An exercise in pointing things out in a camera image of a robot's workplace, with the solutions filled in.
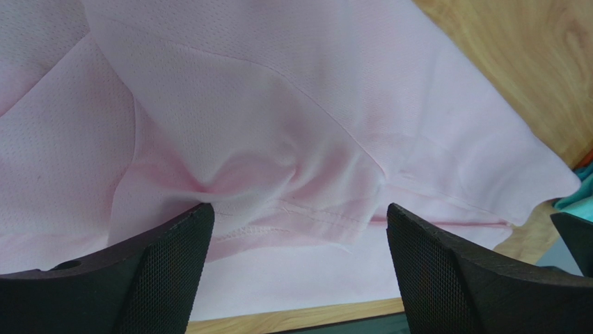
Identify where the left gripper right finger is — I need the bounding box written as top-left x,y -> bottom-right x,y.
387,204 -> 592,333

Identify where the orange folded cloth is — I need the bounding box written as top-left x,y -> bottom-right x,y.
575,150 -> 593,169

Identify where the folded teal t shirt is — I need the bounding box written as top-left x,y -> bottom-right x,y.
553,163 -> 592,221

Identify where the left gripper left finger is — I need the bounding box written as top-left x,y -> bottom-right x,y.
1,204 -> 214,333

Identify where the pink t shirt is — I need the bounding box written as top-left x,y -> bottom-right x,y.
1,1 -> 580,320

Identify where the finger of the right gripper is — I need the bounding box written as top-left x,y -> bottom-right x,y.
551,212 -> 592,278

